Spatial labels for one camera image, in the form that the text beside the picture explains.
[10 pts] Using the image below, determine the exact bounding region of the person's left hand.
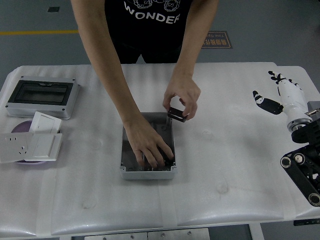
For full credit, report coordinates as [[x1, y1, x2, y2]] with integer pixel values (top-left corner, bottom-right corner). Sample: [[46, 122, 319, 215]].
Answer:
[[162, 71, 202, 121]]

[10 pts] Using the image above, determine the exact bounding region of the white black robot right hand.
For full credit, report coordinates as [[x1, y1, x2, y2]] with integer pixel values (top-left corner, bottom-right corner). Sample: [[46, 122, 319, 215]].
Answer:
[[252, 70, 311, 124]]

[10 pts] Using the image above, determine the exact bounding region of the person's right hand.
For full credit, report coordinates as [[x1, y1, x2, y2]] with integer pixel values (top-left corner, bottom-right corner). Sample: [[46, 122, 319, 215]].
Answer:
[[123, 117, 175, 169]]

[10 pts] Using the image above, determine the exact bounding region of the open grey junction box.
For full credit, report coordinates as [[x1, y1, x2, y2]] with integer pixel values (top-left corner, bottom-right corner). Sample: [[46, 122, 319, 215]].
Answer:
[[119, 111, 178, 181]]

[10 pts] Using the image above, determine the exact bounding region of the grey distribution box dark window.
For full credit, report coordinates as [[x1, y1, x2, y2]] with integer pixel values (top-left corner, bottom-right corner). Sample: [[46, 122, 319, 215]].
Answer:
[[4, 75, 81, 121]]

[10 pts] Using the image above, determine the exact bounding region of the dark floor sign orange text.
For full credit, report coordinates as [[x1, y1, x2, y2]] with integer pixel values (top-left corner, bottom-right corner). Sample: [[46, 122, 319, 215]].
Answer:
[[201, 30, 233, 50]]

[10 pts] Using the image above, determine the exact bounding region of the person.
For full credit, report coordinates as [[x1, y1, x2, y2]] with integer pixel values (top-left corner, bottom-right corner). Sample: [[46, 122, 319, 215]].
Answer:
[[103, 0, 195, 65]]

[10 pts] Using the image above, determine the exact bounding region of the white foam mat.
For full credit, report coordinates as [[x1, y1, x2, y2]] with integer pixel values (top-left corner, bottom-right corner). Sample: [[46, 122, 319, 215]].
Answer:
[[0, 61, 320, 237]]

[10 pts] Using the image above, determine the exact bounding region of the grey metal plate with screws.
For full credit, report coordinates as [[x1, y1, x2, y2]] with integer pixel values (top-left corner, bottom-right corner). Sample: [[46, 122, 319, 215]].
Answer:
[[147, 228, 210, 240], [84, 231, 148, 240]]

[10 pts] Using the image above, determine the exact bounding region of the black table control panel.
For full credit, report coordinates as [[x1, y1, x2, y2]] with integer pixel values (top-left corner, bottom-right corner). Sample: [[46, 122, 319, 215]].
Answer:
[[293, 218, 320, 226]]

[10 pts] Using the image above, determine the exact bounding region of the purple round plate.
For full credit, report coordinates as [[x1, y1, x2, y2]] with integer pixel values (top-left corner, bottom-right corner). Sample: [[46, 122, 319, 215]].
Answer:
[[11, 119, 48, 166]]

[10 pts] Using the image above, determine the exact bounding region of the white table leg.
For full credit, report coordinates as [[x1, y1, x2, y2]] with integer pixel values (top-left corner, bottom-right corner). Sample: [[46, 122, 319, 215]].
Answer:
[[247, 223, 266, 240]]

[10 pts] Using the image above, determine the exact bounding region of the yellow floor tape line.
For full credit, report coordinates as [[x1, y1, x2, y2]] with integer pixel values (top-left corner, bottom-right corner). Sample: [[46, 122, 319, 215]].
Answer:
[[0, 29, 80, 36]]

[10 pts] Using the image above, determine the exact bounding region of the white wall switch panel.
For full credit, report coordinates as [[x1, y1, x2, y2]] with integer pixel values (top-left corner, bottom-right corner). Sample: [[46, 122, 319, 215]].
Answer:
[[24, 132, 64, 162], [29, 111, 63, 135]]

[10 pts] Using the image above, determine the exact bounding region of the white wall socket panel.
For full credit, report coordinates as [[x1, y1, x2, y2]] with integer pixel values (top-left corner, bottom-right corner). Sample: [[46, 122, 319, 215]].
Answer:
[[0, 132, 35, 165]]

